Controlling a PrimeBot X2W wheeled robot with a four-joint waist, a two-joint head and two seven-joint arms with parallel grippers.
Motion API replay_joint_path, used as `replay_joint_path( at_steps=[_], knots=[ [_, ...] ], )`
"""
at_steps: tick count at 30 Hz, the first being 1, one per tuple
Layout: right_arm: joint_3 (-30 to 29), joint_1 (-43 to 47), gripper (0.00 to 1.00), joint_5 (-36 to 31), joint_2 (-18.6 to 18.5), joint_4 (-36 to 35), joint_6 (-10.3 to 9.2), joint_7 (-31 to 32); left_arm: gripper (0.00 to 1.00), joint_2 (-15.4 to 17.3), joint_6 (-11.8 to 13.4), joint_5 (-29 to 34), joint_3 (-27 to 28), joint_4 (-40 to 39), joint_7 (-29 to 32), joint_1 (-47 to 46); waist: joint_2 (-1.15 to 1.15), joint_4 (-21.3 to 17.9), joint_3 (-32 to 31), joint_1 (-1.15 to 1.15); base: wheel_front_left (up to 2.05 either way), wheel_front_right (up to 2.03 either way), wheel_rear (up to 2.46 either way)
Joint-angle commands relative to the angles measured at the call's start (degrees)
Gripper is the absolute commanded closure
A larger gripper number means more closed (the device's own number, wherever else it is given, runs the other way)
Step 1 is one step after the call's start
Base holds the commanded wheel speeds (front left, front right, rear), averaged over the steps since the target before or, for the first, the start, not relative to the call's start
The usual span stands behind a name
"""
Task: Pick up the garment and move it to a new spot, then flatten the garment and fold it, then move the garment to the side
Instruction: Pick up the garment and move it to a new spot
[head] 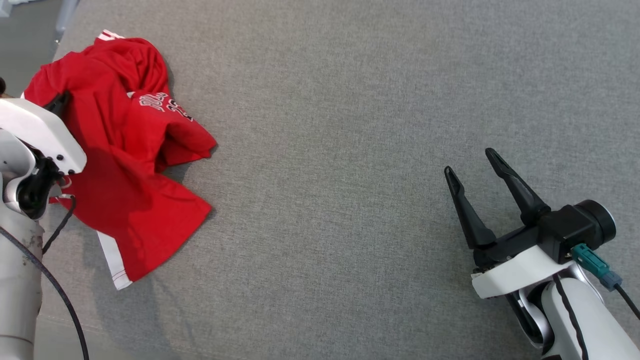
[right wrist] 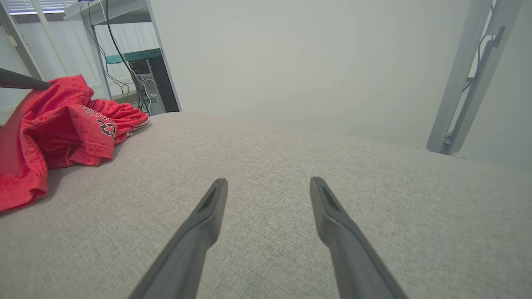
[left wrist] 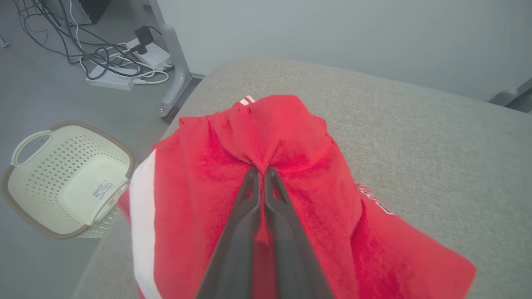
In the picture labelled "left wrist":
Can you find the black computer tower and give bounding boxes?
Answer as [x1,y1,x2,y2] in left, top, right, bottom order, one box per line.
[46,0,112,25]

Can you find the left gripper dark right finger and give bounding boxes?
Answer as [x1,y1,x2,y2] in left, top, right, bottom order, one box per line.
[264,167,333,299]

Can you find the cream plastic laundry basket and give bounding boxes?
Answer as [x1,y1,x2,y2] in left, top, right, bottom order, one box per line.
[0,120,136,240]

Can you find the white power strip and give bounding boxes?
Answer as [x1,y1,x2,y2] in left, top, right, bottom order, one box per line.
[86,66,135,91]
[125,38,173,70]

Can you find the black power adapter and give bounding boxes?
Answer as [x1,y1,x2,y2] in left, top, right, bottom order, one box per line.
[134,26,155,55]

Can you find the white cable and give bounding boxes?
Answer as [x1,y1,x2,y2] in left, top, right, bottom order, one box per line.
[89,62,170,86]
[68,0,90,77]

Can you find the red shirt with white stripes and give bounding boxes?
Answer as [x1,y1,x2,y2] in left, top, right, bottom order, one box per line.
[118,95,363,299]

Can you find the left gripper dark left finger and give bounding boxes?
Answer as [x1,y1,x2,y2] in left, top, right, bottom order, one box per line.
[195,167,261,299]

